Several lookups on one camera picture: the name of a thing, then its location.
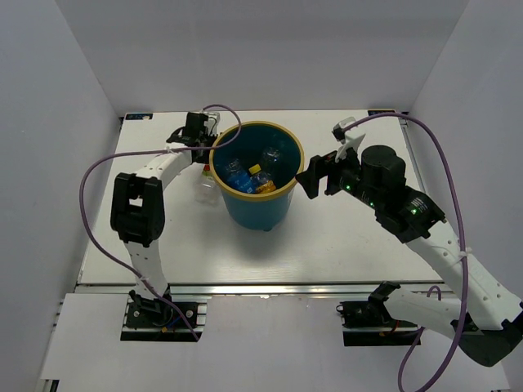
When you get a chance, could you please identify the teal bin with yellow rim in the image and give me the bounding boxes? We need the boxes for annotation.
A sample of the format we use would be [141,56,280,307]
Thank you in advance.
[209,121,305,231]

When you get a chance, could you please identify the blue sticker corner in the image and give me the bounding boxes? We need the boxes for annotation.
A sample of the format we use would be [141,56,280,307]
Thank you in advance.
[367,109,396,116]
[124,113,153,121]

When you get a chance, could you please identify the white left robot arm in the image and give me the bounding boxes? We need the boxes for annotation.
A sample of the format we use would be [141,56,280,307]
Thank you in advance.
[110,111,220,326]

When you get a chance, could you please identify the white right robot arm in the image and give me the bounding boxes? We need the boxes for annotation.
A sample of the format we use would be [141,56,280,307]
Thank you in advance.
[296,145,522,367]

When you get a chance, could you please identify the yellow cap bottle off table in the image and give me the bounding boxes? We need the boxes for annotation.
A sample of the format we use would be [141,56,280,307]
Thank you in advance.
[248,164,277,194]

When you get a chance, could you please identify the large blue label water bottle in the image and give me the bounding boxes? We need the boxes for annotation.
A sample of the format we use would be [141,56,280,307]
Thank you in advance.
[226,159,256,194]

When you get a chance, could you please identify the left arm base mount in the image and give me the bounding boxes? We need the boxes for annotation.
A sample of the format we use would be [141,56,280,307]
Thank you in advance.
[120,291,207,343]

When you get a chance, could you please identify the blue sticker right corner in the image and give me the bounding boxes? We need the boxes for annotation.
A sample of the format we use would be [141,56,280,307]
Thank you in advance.
[367,109,396,116]

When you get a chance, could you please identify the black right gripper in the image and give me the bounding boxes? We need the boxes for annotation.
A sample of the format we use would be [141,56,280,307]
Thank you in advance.
[294,140,382,211]

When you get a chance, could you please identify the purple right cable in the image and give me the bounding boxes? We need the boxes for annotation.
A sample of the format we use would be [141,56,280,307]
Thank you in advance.
[338,113,469,392]

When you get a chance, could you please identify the blue sticker left corner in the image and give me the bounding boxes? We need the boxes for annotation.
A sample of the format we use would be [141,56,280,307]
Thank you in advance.
[124,113,153,121]

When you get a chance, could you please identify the clear apple juice bottle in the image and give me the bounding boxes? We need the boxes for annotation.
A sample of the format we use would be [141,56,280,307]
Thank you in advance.
[194,164,220,206]

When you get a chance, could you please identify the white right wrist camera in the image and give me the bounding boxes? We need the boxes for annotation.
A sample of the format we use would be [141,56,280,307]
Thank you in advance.
[332,117,366,163]

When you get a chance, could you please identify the small clear blue label bottle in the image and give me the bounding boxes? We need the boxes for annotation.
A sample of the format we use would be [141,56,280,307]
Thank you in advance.
[260,146,284,172]

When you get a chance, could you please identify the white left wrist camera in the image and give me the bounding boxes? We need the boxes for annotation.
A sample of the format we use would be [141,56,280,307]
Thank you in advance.
[203,112,221,136]

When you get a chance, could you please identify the aluminium front rail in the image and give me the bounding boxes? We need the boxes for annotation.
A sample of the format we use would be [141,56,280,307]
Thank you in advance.
[74,283,454,296]

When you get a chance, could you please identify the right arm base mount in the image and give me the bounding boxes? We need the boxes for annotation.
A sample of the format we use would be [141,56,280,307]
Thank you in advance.
[336,301,419,347]

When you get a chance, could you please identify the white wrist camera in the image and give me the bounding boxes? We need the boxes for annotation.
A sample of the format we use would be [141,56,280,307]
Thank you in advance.
[203,112,221,136]
[332,117,366,163]

